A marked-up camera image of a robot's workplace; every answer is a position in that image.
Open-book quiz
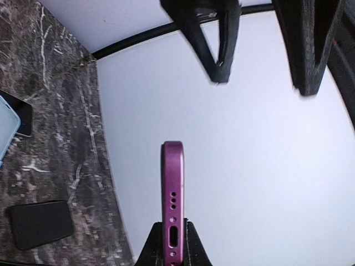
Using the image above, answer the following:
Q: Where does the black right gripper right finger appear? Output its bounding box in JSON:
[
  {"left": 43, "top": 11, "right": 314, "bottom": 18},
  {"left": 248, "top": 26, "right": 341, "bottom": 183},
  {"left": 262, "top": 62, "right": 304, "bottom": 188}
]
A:
[{"left": 184, "top": 218, "right": 212, "bottom": 266}]

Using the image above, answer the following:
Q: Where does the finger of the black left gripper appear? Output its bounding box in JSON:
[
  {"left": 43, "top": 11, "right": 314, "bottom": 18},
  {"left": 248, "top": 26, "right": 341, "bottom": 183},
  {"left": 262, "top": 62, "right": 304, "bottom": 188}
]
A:
[
  {"left": 272, "top": 0, "right": 344, "bottom": 96},
  {"left": 160, "top": 1, "right": 240, "bottom": 83}
]

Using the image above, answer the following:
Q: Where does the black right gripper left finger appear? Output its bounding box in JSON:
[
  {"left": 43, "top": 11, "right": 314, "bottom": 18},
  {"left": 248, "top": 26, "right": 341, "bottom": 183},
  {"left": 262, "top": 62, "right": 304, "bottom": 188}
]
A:
[{"left": 134, "top": 222, "right": 164, "bottom": 266}]

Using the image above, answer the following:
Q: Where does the purple phone case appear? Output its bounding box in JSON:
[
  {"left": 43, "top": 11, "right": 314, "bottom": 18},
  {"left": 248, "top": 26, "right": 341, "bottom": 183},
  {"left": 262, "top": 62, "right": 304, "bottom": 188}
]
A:
[{"left": 160, "top": 141, "right": 185, "bottom": 265}]

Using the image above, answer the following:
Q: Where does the light blue phone case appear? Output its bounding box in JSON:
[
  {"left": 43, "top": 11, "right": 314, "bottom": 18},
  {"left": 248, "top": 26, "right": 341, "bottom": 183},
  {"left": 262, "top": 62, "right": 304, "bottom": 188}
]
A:
[{"left": 1, "top": 95, "right": 21, "bottom": 166}]

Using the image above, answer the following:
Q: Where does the silver edged phone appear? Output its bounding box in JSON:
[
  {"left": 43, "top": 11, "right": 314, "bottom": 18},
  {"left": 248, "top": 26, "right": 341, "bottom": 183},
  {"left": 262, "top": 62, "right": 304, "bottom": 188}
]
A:
[{"left": 1, "top": 90, "right": 33, "bottom": 137}]

